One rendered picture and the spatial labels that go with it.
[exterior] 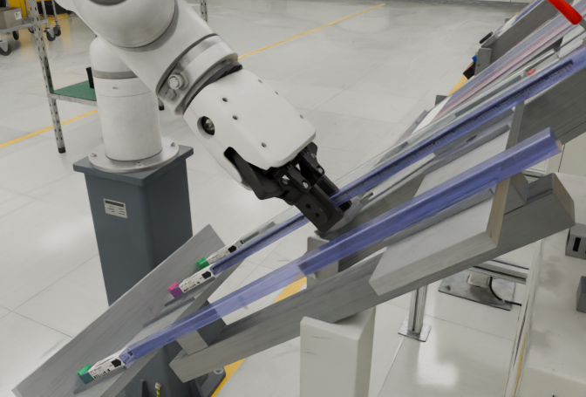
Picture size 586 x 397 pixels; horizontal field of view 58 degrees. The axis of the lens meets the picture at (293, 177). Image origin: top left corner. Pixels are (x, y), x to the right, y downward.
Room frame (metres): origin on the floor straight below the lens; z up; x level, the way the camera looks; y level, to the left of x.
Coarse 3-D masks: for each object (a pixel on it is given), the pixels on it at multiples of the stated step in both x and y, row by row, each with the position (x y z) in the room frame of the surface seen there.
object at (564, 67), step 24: (552, 72) 0.37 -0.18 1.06; (504, 96) 0.38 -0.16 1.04; (528, 96) 0.38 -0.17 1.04; (456, 120) 0.41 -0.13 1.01; (480, 120) 0.39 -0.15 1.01; (432, 144) 0.40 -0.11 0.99; (384, 168) 0.42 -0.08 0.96; (336, 192) 0.44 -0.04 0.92; (360, 192) 0.43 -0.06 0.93; (264, 240) 0.47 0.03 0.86; (216, 264) 0.49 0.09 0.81
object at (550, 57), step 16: (528, 64) 0.46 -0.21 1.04; (544, 64) 0.45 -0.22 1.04; (512, 80) 0.46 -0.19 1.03; (480, 96) 0.47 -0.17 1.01; (496, 96) 0.47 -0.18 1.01; (448, 112) 0.49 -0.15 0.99; (464, 112) 0.48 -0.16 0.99; (432, 128) 0.49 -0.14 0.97; (400, 144) 0.50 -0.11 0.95; (368, 160) 0.53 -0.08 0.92; (384, 160) 0.51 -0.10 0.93; (352, 176) 0.52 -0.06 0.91; (272, 224) 0.56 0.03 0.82; (240, 240) 0.58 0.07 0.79
